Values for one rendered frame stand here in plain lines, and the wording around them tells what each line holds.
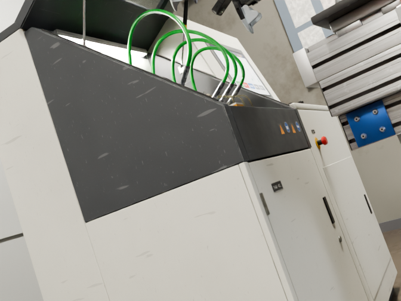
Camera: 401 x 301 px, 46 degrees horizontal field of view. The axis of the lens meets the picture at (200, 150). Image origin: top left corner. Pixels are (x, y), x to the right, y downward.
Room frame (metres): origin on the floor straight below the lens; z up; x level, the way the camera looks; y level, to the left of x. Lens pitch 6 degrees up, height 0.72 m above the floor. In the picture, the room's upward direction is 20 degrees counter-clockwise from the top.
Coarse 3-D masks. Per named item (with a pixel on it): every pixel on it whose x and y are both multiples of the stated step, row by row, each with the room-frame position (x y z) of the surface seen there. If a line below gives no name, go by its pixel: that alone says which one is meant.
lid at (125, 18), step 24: (24, 0) 1.43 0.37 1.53; (48, 0) 1.46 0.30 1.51; (72, 0) 1.53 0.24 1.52; (96, 0) 1.62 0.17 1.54; (120, 0) 1.71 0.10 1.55; (144, 0) 1.84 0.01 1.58; (168, 0) 1.93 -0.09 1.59; (24, 24) 1.46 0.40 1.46; (48, 24) 1.53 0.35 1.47; (72, 24) 1.62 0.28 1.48; (96, 24) 1.71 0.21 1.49; (120, 24) 1.81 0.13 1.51; (144, 24) 1.93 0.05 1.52; (144, 48) 2.06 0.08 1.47
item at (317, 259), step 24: (264, 168) 1.33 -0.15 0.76; (288, 168) 1.51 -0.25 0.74; (312, 168) 1.74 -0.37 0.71; (264, 192) 1.27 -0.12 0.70; (288, 192) 1.43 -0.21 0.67; (312, 192) 1.65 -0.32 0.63; (288, 216) 1.37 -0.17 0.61; (312, 216) 1.56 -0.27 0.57; (336, 216) 1.81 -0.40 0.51; (288, 240) 1.31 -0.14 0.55; (312, 240) 1.48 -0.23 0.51; (336, 240) 1.71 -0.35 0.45; (288, 264) 1.26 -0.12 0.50; (312, 264) 1.41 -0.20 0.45; (336, 264) 1.62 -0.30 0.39; (312, 288) 1.35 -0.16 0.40; (336, 288) 1.53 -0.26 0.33; (360, 288) 1.77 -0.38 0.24
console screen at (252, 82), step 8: (232, 48) 2.41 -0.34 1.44; (216, 56) 2.12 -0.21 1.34; (240, 56) 2.45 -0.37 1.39; (224, 64) 2.14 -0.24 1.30; (232, 64) 2.24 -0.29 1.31; (248, 64) 2.47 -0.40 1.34; (232, 72) 2.17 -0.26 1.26; (240, 72) 2.27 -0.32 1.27; (248, 72) 2.38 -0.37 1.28; (248, 80) 2.30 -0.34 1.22; (256, 80) 2.42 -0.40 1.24; (248, 88) 2.22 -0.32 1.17; (256, 88) 2.33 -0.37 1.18; (264, 88) 2.45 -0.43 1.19; (272, 96) 2.49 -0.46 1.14
